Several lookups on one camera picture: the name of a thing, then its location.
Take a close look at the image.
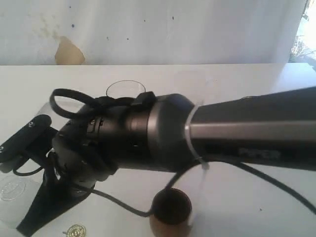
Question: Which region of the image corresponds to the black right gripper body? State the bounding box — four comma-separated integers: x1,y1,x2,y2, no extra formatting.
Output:
52,119,118,188

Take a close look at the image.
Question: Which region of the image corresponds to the gold coin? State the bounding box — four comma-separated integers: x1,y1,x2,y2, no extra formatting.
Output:
66,224,86,237

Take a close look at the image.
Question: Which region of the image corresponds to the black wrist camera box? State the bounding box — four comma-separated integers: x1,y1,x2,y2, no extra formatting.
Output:
0,115,56,173

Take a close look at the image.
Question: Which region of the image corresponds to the clear dome lid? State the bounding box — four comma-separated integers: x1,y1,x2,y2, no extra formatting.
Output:
0,172,40,223

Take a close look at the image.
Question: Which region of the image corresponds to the white zip tie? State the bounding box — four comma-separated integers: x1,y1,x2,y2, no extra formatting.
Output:
184,100,210,193

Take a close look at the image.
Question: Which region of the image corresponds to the clear plastic tumbler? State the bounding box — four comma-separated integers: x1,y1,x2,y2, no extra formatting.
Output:
106,80,146,98

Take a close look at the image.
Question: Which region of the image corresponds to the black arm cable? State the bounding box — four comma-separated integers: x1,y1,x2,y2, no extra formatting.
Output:
12,88,316,218

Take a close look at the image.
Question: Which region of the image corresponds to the brown wooden cup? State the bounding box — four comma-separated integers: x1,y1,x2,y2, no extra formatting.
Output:
149,188,192,237

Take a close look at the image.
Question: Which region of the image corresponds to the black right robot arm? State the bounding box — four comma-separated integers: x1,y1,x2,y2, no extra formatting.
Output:
17,87,316,237

